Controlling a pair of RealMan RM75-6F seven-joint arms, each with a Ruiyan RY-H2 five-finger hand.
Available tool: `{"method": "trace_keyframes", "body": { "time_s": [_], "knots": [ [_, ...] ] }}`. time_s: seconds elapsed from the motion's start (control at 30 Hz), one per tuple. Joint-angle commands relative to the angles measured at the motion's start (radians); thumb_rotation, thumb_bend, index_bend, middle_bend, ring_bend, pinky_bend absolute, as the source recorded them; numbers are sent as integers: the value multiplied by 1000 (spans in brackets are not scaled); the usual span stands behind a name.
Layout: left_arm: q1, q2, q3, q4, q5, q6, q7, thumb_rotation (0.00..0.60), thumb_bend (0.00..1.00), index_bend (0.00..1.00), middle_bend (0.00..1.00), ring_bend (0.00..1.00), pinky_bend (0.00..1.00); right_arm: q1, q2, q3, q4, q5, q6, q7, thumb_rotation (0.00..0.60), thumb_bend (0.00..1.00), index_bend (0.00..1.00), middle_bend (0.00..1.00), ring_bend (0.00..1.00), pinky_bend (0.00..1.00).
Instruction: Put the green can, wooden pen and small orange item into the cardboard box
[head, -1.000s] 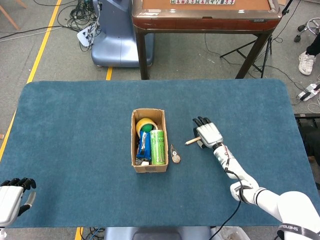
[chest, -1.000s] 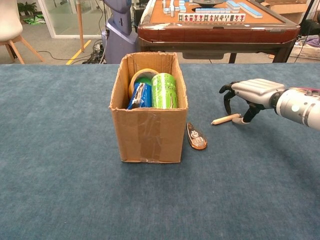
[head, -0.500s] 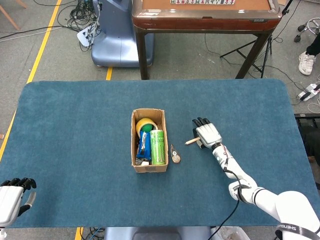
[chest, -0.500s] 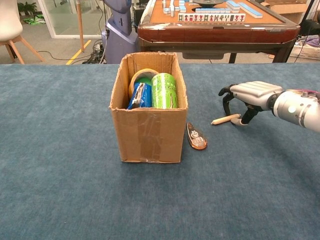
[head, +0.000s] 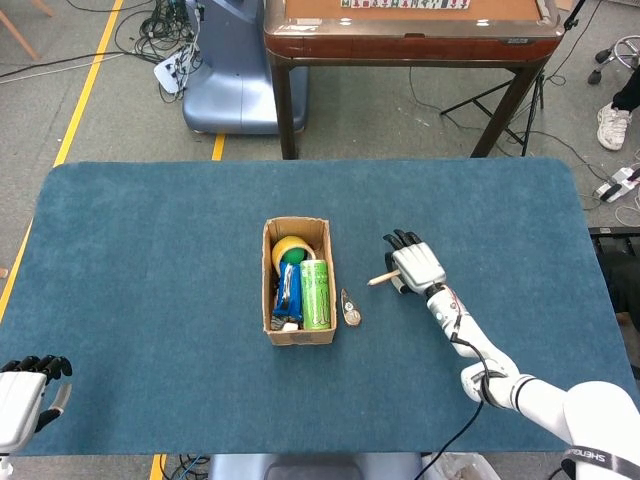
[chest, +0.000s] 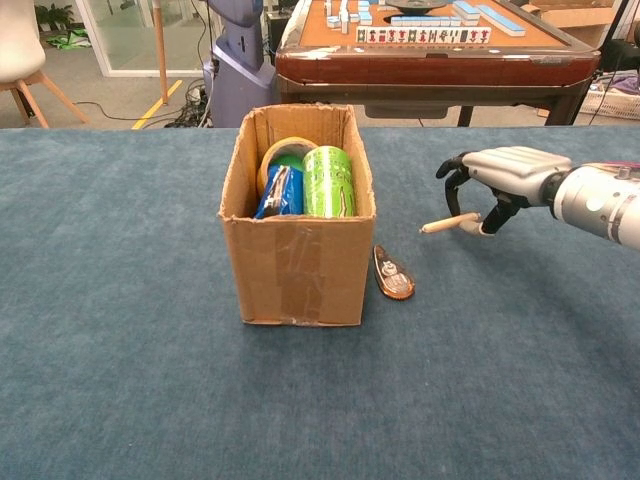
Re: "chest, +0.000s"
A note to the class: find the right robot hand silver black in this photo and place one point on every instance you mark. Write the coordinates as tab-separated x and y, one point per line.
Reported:
520	167

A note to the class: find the small wooden stick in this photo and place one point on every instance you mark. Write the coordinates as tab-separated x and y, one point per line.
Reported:
445	226

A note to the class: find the green drink can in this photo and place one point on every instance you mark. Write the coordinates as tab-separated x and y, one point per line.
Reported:
327	185

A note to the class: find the open cardboard box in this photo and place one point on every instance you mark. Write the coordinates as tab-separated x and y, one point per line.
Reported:
300	270

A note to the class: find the yellow tape roll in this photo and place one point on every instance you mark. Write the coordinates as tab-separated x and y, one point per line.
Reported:
277	147

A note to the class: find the white plastic basket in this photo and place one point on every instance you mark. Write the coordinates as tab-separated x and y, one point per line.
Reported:
607	105

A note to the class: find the brown mahjong table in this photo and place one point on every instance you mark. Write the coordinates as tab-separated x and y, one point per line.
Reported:
425	70

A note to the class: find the purple cloth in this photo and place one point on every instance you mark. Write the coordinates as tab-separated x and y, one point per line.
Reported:
627	82

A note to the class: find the long blue-backed tile row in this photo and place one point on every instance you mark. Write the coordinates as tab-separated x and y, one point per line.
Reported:
500	20

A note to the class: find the face-showing mahjong tile row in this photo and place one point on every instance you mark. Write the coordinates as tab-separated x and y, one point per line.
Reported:
425	35

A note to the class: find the stacked blue-backed tiles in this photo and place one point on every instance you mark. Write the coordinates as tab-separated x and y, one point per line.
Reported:
466	10

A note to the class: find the black tripod stand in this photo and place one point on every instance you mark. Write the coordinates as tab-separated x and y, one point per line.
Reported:
616	22

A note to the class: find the short blue-backed tile row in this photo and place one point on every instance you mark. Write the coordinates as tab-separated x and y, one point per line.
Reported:
425	21

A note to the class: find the blue snack packet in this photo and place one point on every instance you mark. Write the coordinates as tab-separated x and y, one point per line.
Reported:
290	192

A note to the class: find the wooden pole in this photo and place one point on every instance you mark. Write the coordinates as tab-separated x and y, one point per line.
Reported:
160	50

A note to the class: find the white framed glass partition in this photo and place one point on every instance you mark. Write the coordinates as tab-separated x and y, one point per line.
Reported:
130	73

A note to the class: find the blue carpet table mat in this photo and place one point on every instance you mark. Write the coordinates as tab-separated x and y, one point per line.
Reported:
125	300

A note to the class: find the green fabric heap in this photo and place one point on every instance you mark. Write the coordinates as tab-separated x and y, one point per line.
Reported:
70	39

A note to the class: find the green potted plant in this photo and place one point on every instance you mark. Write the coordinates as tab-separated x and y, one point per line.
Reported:
55	15

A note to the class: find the white chair wooden legs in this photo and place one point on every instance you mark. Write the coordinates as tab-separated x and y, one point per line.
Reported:
17	45

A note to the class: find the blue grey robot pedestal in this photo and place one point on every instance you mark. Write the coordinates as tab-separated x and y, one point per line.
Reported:
235	75

